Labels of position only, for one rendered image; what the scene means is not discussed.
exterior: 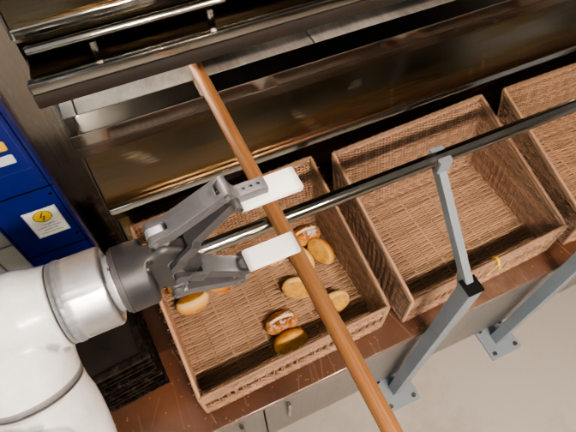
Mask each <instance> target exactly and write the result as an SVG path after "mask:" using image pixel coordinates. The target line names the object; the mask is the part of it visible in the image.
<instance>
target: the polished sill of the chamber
mask: <svg viewBox="0 0 576 432"><path fill-rule="evenodd" d="M540 1H542V0H455V1H452V2H449V3H444V4H441V5H438V6H435V7H432V8H429V9H425V10H421V11H418V12H416V13H412V14H409V15H405V16H401V17H399V18H396V19H393V20H390V21H385V22H382V23H379V24H376V25H374V26H370V27H366V28H363V29H359V30H356V31H354V32H350V33H346V34H343V35H340V36H337V37H334V38H330V39H326V40H323V41H320V42H317V43H314V44H312V45H306V46H304V47H300V48H297V49H295V50H292V51H287V52H284V53H281V54H278V55H275V56H272V57H267V58H264V59H262V60H258V61H255V62H252V63H247V64H244V65H242V66H238V67H236V68H233V69H228V70H225V71H222V72H218V73H216V74H213V75H209V78H210V80H211V82H212V84H213V85H214V87H215V89H216V91H217V93H218V94H219V96H220V98H221V100H222V101H223V103H224V102H227V101H230V100H233V99H237V98H240V97H242V96H245V95H249V94H252V93H256V92H259V91H261V90H264V89H267V88H270V87H275V86H278V85H280V84H283V83H286V82H288V81H294V80H296V79H299V78H302V77H304V76H307V75H312V74H315V73H318V72H321V71H323V70H326V69H330V68H333V67H336V66H340V65H342V64H345V63H349V62H352V61H355V60H358V59H361V58H364V57H368V56H371V55H374V54H376V53H379V52H383V51H387V50H390V49H392V48H395V47H398V46H401V45H406V44H409V43H411V42H414V41H417V40H420V39H424V38H428V37H430V36H433V35H436V34H438V33H443V32H446V31H449V30H452V29H454V28H457V27H462V26H464V25H467V24H470V23H473V22H476V21H480V20H483V19H486V18H489V17H491V16H495V15H499V14H502V13H505V12H508V11H510V10H513V9H518V8H521V7H524V6H526V5H529V4H532V3H536V2H540ZM208 107H210V106H209V104H208V103H207V101H206V99H205V97H204V95H203V93H202V91H201V89H200V88H199V86H198V84H197V82H196V80H193V81H188V82H185V83H183V84H180V85H176V86H174V87H169V88H166V89H163V90H160V91H157V92H154V93H150V94H146V95H143V96H140V97H138V98H134V99H130V100H126V101H124V102H121V103H118V104H114V105H110V106H106V107H104V108H101V109H98V110H95V111H90V112H88V113H84V114H81V115H79V116H75V117H71V118H68V119H64V124H65V128H66V130H67V133H68V137H69V140H70V141H71V143H72V145H73V147H74V149H75V150H77V149H80V148H83V147H87V146H90V145H93V144H96V143H99V142H102V141H106V140H109V139H111V138H115V137H118V136H120V135H125V134H128V133H130V132H133V131H136V130H139V129H144V128H146V127H149V126H152V125H154V124H157V123H162V122H165V121H168V120H171V119H173V118H176V117H181V116H184V115H187V114H190V113H192V112H195V111H199V110H202V109H206V108H208Z"/></svg>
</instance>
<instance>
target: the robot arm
mask: <svg viewBox="0 0 576 432"><path fill-rule="evenodd" d="M216 190H218V192H217V193H215V191H216ZM301 190H303V184H302V183H301V181H300V179H299V177H298V176H297V174H296V172H295V171H294V169H293V168H292V167H291V166H290V167H287V168H284V169H283V170H280V171H276V172H274V173H271V174H268V175H266V176H264V177H257V178H254V179H251V180H249V181H247V182H244V183H240V184H238V185H231V184H229V183H228V182H227V181H226V180H225V177H224V176H217V177H215V178H214V179H212V180H211V181H210V182H208V183H207V184H205V185H204V186H202V187H201V188H200V189H198V190H196V192H194V193H193V194H192V195H190V196H189V197H187V198H186V199H185V200H183V201H181V202H180V203H179V204H177V205H176V206H175V207H174V208H172V209H171V210H170V211H168V212H167V213H165V214H164V215H162V216H161V217H158V218H156V219H153V220H151V221H149V222H147V223H146V224H144V225H143V226H142V229H143V231H144V234H145V237H146V240H147V244H145V245H142V243H141V241H140V240H139V239H136V238H135V239H132V240H129V241H127V242H124V243H120V244H118V245H116V246H113V247H110V248H108V250H107V251H106V255H104V254H103V252H102V251H101V250H100V249H99V248H97V247H92V248H89V249H85V250H82V251H81V252H78V253H75V254H72V255H69V256H66V257H64V258H62V259H59V260H54V261H51V262H49V263H47V264H44V265H42V266H38V267H31V268H24V269H14V270H10V271H8V272H4V273H0V432H117V428H116V425H115V424H114V421H113V418H112V416H111V413H110V411H109V408H108V406H107V404H106V402H105V400H104V398H103V396H102V394H101V392H100V390H99V389H98V387H97V385H96V384H95V382H94V381H93V379H92V378H91V377H90V376H89V374H88V373H87V372H86V370H85V368H84V367H83V365H82V363H81V360H80V358H79V355H78V352H77V350H76V347H75V344H77V343H79V342H84V341H86V340H88V339H90V338H92V337H94V336H96V335H99V334H101V333H104V332H106V331H109V330H111V329H113V328H115V327H119V326H122V325H123V324H124V323H125V322H126V320H127V314H126V310H128V312H132V313H135V312H138V311H140V310H142V309H145V308H148V307H150V306H153V305H154V304H157V303H159V302H160V301H161V300H162V294H161V290H162V289H163V288H166V287H170V288H171V293H172V295H173V297H174V298H180V297H184V296H187V295H189V294H192V293H196V292H201V291H210V290H215V289H220V288H225V287H230V286H234V285H242V284H245V283H246V282H247V279H246V276H248V275H250V274H251V272H253V271H254V270H257V269H259V268H262V267H264V266H267V265H269V264H272V263H274V262H276V261H280V260H282V259H284V258H286V257H288V256H291V255H294V254H296V253H299V252H300V251H301V249H300V247H299V245H298V243H297V241H296V239H295V238H294V236H293V234H292V232H290V231H289V232H287V233H285V234H283V235H280V236H278V237H275V238H272V239H270V240H267V241H266V242H263V243H259V244H256V245H255V246H252V247H250V248H247V249H244V250H242V252H241V251H239V252H240V253H239V252H238V253H237V255H203V254H202V253H201V252H199V250H200V249H201V243H202V242H203V241H204V240H205V239H206V238H207V237H209V236H210V235H211V234H212V233H213V232H214V231H215V230H216V229H217V228H218V227H219V226H220V225H221V224H222V223H223V222H224V221H226V220H227V219H228V218H229V217H230V216H231V215H232V214H233V213H234V212H235V211H238V212H241V213H244V212H247V211H248V210H251V209H253V208H256V207H259V206H262V205H265V204H267V203H269V202H272V201H276V200H278V199H280V198H283V197H286V196H288V195H292V194H294V193H296V192H298V191H301ZM226 203H227V204H226ZM233 277H236V278H233Z"/></svg>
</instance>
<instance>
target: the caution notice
mask: <svg viewBox="0 0 576 432"><path fill-rule="evenodd" d="M21 217H22V218H23V219H24V220H25V221H26V223H27V224H28V225H29V226H30V228H31V229H32V230H33V231H34V232H35V234H36V235H37V236H38V237H39V239H40V238H43V237H48V236H50V235H52V234H55V233H58V232H60V231H64V230H67V229H69V228H70V226H69V224H68V223H67V222H66V220H65V219H64V217H63V216H62V214H60V212H59V211H58V210H57V208H56V206H55V205H54V204H53V205H51V206H48V207H44V208H41V209H39V210H36V211H33V212H30V213H26V214H23V215H21Z"/></svg>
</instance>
